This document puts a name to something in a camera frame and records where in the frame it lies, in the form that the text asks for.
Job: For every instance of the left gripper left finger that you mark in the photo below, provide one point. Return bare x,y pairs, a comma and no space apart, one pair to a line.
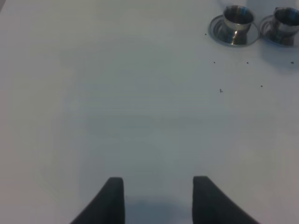
108,206

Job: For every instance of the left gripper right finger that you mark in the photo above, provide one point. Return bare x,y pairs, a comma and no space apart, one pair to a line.
211,206

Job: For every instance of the left stainless steel saucer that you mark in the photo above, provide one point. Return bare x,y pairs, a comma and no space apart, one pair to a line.
217,33

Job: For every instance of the stainless steel saucer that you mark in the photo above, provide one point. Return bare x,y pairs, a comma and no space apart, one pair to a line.
217,33
266,30

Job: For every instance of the right stainless steel saucer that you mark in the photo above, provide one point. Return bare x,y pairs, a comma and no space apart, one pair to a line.
266,30

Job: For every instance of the left stainless steel teacup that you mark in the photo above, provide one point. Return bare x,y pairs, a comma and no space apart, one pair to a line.
237,21

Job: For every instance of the stainless steel teacup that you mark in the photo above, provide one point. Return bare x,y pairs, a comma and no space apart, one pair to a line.
285,25
237,21

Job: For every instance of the right stainless steel teacup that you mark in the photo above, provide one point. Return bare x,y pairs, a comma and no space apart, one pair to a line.
285,25

